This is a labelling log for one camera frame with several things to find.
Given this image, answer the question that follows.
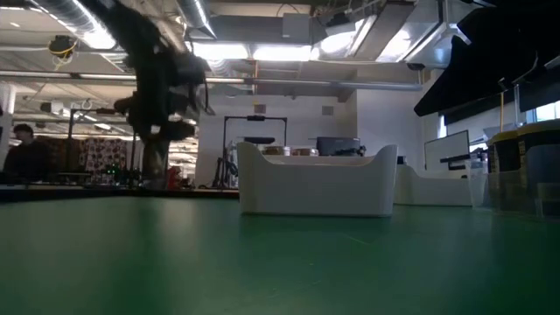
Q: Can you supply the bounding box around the white bin with handle slot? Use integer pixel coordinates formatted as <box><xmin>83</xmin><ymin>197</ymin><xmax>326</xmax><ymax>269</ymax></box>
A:
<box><xmin>393</xmin><ymin>164</ymin><xmax>473</xmax><ymax>207</ymax></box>

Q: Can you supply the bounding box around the yellow cable reel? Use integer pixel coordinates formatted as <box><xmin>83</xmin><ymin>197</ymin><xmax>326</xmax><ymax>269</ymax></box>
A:
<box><xmin>47</xmin><ymin>34</ymin><xmax>80</xmax><ymax>60</ymax></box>

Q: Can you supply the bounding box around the black metal gantry frame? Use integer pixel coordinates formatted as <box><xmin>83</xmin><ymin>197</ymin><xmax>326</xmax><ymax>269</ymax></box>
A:
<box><xmin>221</xmin><ymin>115</ymin><xmax>289</xmax><ymax>189</ymax></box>

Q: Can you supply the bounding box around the red object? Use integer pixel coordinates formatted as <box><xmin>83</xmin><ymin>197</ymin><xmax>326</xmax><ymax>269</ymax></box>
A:
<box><xmin>165</xmin><ymin>165</ymin><xmax>183</xmax><ymax>190</ymax></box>

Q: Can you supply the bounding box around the grey ceiling box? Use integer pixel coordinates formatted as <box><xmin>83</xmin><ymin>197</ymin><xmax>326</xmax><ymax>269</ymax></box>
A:
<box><xmin>282</xmin><ymin>12</ymin><xmax>312</xmax><ymax>40</ymax></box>

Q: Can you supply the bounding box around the narrow silver spiral duct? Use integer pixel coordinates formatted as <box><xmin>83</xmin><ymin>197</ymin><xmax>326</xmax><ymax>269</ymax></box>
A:
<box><xmin>174</xmin><ymin>0</ymin><xmax>219</xmax><ymax>39</ymax></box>

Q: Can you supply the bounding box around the patterned backdrop cloth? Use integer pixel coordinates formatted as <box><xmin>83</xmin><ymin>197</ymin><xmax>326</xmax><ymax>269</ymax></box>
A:
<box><xmin>50</xmin><ymin>136</ymin><xmax>135</xmax><ymax>185</ymax></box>

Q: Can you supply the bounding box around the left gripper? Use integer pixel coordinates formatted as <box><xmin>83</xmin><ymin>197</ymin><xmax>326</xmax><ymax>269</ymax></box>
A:
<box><xmin>114</xmin><ymin>47</ymin><xmax>210</xmax><ymax>142</ymax></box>

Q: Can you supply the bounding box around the green table mat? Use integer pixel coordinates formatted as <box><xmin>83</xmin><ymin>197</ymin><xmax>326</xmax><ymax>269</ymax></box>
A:
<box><xmin>0</xmin><ymin>194</ymin><xmax>560</xmax><ymax>315</ymax></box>

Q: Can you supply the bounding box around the grey ceiling pipe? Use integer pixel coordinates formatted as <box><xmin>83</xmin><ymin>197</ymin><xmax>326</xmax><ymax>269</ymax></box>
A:
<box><xmin>0</xmin><ymin>71</ymin><xmax>424</xmax><ymax>92</ymax></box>

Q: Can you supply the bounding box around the white-screen computer monitor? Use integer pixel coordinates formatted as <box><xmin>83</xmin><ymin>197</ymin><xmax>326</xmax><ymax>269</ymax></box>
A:
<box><xmin>423</xmin><ymin>129</ymin><xmax>472</xmax><ymax>172</ymax></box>

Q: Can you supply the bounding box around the black table frame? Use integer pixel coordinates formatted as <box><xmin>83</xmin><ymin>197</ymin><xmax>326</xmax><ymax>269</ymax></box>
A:
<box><xmin>0</xmin><ymin>185</ymin><xmax>240</xmax><ymax>202</ymax></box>

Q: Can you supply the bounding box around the white plastic bin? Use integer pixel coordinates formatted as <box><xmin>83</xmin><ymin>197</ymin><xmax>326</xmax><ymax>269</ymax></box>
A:
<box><xmin>237</xmin><ymin>140</ymin><xmax>399</xmax><ymax>219</ymax></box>

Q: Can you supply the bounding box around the person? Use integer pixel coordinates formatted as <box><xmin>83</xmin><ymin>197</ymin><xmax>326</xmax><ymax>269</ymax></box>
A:
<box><xmin>2</xmin><ymin>123</ymin><xmax>53</xmax><ymax>184</ymax></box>

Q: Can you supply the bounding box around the ceiling light panel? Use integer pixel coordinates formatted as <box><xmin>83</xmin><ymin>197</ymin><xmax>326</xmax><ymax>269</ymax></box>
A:
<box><xmin>251</xmin><ymin>43</ymin><xmax>314</xmax><ymax>63</ymax></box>
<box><xmin>192</xmin><ymin>39</ymin><xmax>251</xmax><ymax>61</ymax></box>

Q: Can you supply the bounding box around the clear plastic bin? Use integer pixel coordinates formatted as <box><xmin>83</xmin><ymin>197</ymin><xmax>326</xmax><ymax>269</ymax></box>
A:
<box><xmin>464</xmin><ymin>143</ymin><xmax>560</xmax><ymax>220</ymax></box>

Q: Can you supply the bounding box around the black computer monitor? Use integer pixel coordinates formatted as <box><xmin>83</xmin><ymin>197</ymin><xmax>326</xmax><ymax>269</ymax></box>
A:
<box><xmin>315</xmin><ymin>136</ymin><xmax>367</xmax><ymax>158</ymax></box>

